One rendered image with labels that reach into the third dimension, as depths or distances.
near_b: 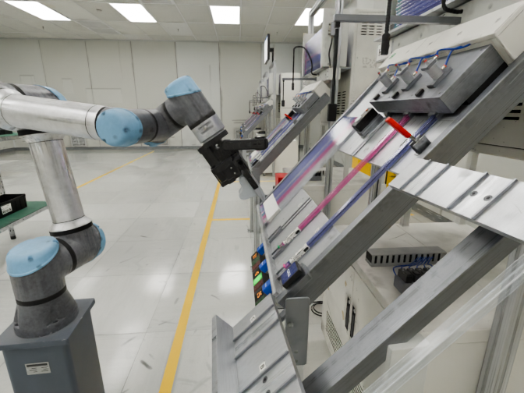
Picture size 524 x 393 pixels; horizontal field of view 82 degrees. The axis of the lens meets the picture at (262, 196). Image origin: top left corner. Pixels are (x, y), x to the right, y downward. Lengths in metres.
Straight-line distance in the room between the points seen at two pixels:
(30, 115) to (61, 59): 9.79
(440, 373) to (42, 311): 1.04
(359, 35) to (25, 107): 1.83
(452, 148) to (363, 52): 1.56
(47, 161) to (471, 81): 1.05
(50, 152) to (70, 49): 9.54
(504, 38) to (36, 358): 1.30
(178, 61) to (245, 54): 1.90
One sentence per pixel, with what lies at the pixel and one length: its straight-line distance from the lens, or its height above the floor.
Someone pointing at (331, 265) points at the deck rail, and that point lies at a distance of 0.68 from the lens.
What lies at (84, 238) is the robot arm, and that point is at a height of 0.75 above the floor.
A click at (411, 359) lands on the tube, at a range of 0.37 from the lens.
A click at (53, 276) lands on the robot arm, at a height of 0.70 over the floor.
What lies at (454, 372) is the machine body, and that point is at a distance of 1.00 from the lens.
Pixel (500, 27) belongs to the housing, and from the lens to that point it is 0.78.
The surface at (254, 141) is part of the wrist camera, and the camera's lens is 0.75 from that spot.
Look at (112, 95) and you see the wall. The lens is 10.04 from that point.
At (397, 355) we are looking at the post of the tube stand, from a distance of 0.49.
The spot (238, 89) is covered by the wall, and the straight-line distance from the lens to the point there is 9.40.
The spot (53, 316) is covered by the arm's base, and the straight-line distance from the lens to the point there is 1.05.
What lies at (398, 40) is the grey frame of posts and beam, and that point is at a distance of 1.28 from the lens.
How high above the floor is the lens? 1.12
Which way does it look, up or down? 16 degrees down
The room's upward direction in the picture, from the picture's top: straight up
